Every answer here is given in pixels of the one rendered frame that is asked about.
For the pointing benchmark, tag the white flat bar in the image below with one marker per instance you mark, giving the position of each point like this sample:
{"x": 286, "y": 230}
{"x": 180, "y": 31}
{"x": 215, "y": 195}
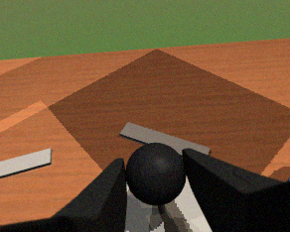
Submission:
{"x": 26, "y": 163}
{"x": 145, "y": 136}

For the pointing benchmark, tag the glass french press with black handle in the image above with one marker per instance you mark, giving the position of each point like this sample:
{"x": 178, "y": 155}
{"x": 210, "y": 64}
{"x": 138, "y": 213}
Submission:
{"x": 159, "y": 196}

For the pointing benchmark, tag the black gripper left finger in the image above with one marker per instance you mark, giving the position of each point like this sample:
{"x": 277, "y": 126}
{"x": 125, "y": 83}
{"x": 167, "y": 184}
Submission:
{"x": 100, "y": 207}

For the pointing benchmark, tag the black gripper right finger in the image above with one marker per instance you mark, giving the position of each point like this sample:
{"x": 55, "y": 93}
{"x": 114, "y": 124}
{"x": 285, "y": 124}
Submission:
{"x": 234, "y": 199}

